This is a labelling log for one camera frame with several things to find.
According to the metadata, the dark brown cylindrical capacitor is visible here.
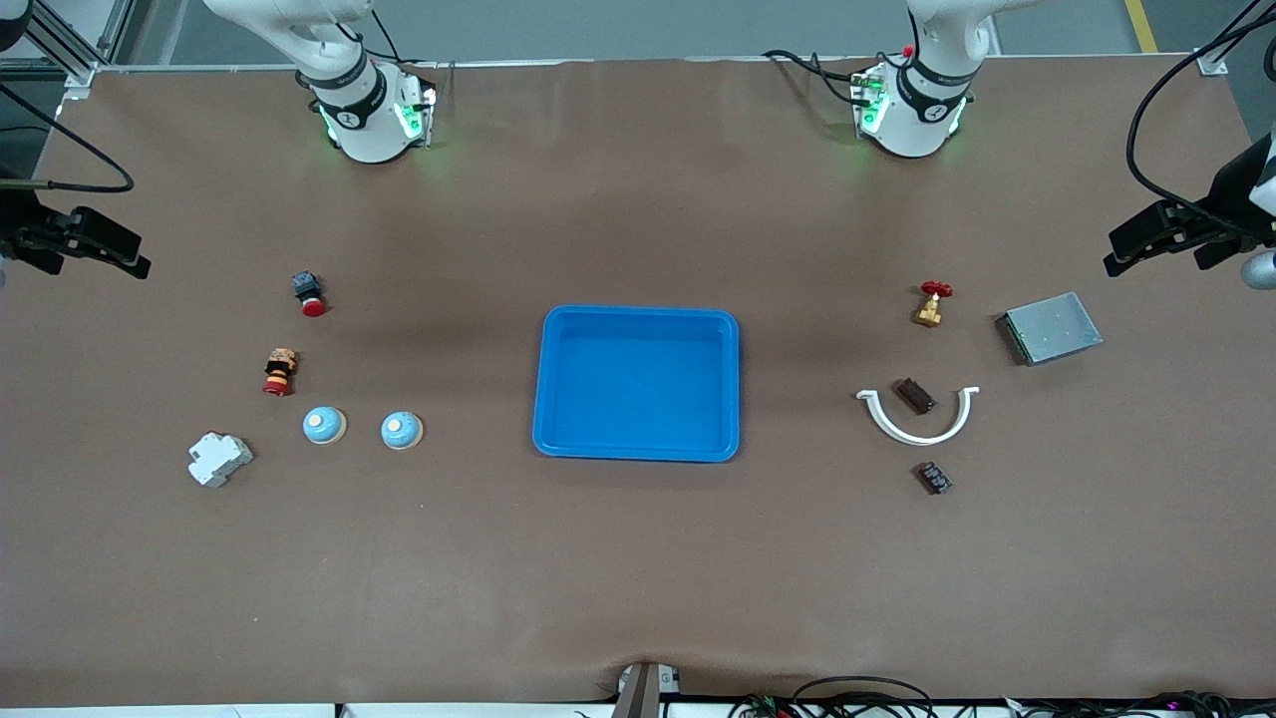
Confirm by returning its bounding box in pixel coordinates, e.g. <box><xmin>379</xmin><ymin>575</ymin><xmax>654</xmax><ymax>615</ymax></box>
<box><xmin>890</xmin><ymin>377</ymin><xmax>938</xmax><ymax>416</ymax></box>

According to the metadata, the blue service bell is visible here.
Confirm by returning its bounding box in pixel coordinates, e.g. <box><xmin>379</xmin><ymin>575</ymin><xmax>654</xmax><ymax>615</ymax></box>
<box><xmin>380</xmin><ymin>410</ymin><xmax>425</xmax><ymax>452</ymax></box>
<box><xmin>302</xmin><ymin>406</ymin><xmax>348</xmax><ymax>447</ymax></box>

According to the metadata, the grey metal box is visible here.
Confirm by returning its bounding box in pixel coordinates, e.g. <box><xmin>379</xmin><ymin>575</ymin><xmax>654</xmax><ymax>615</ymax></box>
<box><xmin>996</xmin><ymin>291</ymin><xmax>1105</xmax><ymax>367</ymax></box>

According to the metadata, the red yellow black push button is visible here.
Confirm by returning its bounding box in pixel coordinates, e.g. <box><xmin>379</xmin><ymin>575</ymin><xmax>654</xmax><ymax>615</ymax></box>
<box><xmin>262</xmin><ymin>347</ymin><xmax>300</xmax><ymax>398</ymax></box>

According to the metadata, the white circuit breaker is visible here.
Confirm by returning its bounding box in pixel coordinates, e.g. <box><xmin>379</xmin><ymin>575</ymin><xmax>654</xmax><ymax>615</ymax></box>
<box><xmin>187</xmin><ymin>431</ymin><xmax>254</xmax><ymax>489</ymax></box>

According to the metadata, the white half-round pipe clamp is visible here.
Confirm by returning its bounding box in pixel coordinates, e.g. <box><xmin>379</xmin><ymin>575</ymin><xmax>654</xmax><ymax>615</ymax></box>
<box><xmin>855</xmin><ymin>386</ymin><xmax>982</xmax><ymax>447</ymax></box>

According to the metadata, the blue plastic tray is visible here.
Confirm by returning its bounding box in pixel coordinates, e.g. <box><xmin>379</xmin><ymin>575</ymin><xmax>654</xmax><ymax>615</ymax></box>
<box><xmin>531</xmin><ymin>304</ymin><xmax>742</xmax><ymax>464</ymax></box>

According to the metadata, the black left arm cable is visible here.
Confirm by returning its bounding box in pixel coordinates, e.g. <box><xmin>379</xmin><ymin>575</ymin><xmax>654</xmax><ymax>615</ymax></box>
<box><xmin>1126</xmin><ymin>0</ymin><xmax>1276</xmax><ymax>225</ymax></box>

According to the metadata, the brass valve red handle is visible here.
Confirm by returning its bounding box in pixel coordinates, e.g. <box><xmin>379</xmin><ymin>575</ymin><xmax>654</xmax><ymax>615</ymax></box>
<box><xmin>910</xmin><ymin>280</ymin><xmax>954</xmax><ymax>329</ymax></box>

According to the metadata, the black left base cable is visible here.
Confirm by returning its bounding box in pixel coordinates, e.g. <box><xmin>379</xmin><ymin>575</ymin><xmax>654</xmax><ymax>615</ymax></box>
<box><xmin>763</xmin><ymin>48</ymin><xmax>863</xmax><ymax>109</ymax></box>

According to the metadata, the black cable bundle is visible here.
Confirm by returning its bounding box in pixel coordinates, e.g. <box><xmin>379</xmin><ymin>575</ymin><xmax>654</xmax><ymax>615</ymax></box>
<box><xmin>1007</xmin><ymin>690</ymin><xmax>1276</xmax><ymax>718</ymax></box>

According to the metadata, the black looped cable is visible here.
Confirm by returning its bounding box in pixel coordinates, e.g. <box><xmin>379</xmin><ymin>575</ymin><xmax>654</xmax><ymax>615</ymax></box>
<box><xmin>793</xmin><ymin>676</ymin><xmax>935</xmax><ymax>718</ymax></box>

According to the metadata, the metal table bracket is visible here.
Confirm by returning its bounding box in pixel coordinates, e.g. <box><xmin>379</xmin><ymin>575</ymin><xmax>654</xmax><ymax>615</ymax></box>
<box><xmin>611</xmin><ymin>661</ymin><xmax>682</xmax><ymax>718</ymax></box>

